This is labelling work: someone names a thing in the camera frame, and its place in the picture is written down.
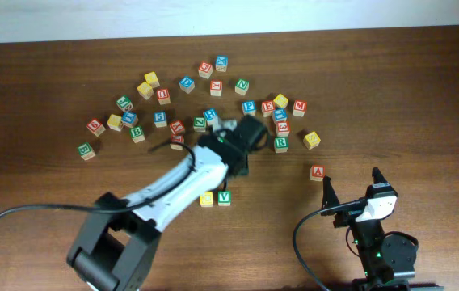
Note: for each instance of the red G block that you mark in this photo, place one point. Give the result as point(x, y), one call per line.
point(205, 70)

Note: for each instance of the blue 5 block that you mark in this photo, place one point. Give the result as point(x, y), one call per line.
point(160, 119)

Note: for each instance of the red A block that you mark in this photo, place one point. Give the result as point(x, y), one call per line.
point(317, 173)

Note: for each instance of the green Z block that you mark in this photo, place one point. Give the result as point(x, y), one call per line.
point(199, 124)

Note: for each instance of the blue H block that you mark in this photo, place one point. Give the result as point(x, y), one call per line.
point(211, 117)

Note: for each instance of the red M block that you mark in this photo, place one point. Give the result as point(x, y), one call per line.
point(299, 108)

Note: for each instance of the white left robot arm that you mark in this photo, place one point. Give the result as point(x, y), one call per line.
point(116, 245)

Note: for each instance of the yellow block beside T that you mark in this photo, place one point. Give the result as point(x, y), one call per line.
point(114, 122)

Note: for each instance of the green N block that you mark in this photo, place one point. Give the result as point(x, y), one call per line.
point(241, 86)

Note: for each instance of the red 6 block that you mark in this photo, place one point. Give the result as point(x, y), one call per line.
point(95, 127)

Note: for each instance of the red U block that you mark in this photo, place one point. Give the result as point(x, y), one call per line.
point(163, 96)

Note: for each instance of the yellow block near E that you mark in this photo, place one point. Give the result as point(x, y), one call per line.
point(281, 101)

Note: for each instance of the green b block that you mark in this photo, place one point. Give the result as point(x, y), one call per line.
point(137, 134)
point(85, 151)

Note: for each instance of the blue D block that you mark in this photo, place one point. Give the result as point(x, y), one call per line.
point(187, 84)

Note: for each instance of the yellow C block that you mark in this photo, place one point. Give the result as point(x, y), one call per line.
point(206, 199)

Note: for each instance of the blue block near E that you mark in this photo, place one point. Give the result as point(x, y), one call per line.
point(279, 115)

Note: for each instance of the green V block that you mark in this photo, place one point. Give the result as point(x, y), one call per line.
point(224, 198)

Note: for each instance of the green R block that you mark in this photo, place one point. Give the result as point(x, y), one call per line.
point(281, 144)

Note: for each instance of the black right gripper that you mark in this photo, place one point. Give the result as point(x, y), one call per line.
point(351, 217)

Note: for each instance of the blue X block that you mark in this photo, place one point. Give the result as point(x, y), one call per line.
point(221, 63)

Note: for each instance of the blue T block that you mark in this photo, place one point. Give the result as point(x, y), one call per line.
point(129, 119)

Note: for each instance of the red Y block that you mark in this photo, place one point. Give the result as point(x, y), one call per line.
point(177, 127)

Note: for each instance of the red E block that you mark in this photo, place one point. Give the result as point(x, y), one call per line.
point(267, 108)

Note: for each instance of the green B block middle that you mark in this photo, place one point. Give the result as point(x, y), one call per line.
point(137, 134)

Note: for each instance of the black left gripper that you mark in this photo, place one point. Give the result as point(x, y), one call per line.
point(221, 129)

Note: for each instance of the blue P block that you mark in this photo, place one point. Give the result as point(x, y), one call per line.
point(249, 108)

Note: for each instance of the red 3 block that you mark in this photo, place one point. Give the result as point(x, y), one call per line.
point(282, 128)

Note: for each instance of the red K block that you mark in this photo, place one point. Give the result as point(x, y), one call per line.
point(216, 88)

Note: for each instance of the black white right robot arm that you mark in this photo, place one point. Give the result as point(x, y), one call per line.
point(387, 258)

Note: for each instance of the red I block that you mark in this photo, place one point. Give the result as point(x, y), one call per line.
point(176, 142)

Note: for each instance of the yellow S block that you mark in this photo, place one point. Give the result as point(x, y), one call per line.
point(311, 140)

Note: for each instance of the green J block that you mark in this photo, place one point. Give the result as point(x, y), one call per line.
point(124, 103)

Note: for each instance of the green B block far left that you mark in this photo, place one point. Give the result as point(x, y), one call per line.
point(85, 151)

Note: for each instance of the yellow block upper left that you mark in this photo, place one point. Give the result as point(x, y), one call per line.
point(152, 79)

